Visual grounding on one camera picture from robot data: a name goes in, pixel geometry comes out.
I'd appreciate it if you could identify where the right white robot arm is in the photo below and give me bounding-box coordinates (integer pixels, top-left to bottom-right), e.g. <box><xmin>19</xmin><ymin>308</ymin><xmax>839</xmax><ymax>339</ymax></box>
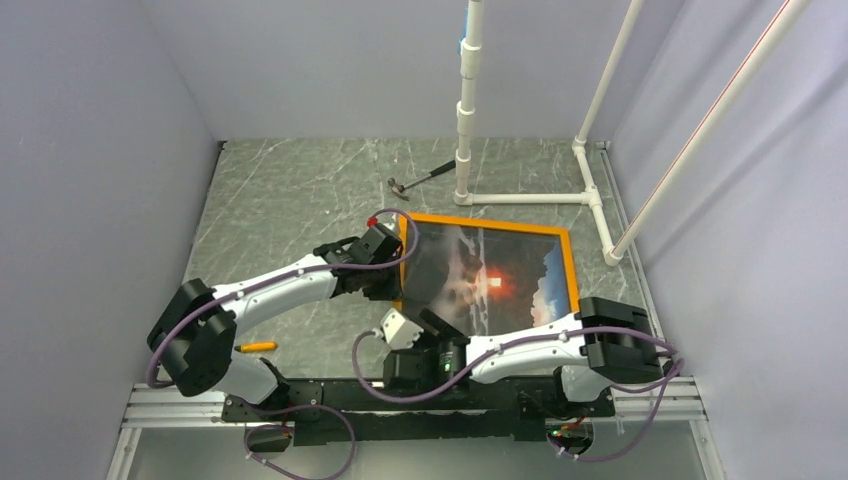
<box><xmin>378</xmin><ymin>297</ymin><xmax>677</xmax><ymax>415</ymax></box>

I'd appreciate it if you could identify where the white diagonal pole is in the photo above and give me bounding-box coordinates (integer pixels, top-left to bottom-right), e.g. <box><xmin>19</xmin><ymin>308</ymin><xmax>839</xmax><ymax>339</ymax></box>
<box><xmin>604</xmin><ymin>0</ymin><xmax>809</xmax><ymax>266</ymax></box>

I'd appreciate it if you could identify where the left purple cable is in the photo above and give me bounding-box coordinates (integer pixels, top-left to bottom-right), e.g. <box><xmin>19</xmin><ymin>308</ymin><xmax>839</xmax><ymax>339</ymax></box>
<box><xmin>145</xmin><ymin>208</ymin><xmax>421</xmax><ymax>480</ymax></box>

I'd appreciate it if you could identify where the black handled hammer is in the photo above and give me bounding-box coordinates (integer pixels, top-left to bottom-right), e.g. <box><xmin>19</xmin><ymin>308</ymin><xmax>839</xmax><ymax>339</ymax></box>
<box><xmin>387</xmin><ymin>160</ymin><xmax>456</xmax><ymax>200</ymax></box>

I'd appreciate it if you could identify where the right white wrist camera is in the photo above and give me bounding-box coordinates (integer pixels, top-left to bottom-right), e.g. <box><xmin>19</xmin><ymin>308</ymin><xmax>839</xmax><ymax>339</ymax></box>
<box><xmin>373</xmin><ymin>307</ymin><xmax>423</xmax><ymax>351</ymax></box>

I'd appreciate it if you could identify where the aluminium rail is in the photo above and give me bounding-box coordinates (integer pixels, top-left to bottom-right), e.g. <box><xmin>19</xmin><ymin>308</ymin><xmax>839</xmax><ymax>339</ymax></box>
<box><xmin>121</xmin><ymin>380</ymin><xmax>708</xmax><ymax>431</ymax></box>

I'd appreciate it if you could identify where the orange picture frame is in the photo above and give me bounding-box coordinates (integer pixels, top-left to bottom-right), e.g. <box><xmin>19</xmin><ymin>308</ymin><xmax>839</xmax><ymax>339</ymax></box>
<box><xmin>394</xmin><ymin>213</ymin><xmax>579</xmax><ymax>336</ymax></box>

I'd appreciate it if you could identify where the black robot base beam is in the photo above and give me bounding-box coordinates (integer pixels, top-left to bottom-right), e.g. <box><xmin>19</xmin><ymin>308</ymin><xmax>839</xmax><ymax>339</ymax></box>
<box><xmin>221</xmin><ymin>376</ymin><xmax>616</xmax><ymax>446</ymax></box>

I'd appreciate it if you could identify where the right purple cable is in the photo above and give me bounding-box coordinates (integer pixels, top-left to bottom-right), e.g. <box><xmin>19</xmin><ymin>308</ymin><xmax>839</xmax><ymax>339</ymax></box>
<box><xmin>351</xmin><ymin>325</ymin><xmax>684</xmax><ymax>464</ymax></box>

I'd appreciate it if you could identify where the yellow handled screwdriver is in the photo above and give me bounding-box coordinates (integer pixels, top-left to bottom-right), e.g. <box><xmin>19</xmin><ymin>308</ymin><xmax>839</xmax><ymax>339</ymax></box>
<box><xmin>234</xmin><ymin>341</ymin><xmax>278</xmax><ymax>353</ymax></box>

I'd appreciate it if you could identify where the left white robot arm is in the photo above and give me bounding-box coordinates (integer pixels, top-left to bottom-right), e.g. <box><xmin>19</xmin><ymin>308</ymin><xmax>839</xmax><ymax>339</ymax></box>
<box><xmin>147</xmin><ymin>223</ymin><xmax>403</xmax><ymax>420</ymax></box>

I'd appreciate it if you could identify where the white PVC pipe stand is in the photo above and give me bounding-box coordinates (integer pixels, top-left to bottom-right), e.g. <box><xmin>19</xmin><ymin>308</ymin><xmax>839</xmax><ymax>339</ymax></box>
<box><xmin>452</xmin><ymin>0</ymin><xmax>645</xmax><ymax>268</ymax></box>

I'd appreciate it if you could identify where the purple cable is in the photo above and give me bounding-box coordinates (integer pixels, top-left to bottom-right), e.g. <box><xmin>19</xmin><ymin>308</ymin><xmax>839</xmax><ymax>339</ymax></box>
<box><xmin>145</xmin><ymin>208</ymin><xmax>421</xmax><ymax>480</ymax></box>
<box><xmin>351</xmin><ymin>325</ymin><xmax>684</xmax><ymax>464</ymax></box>

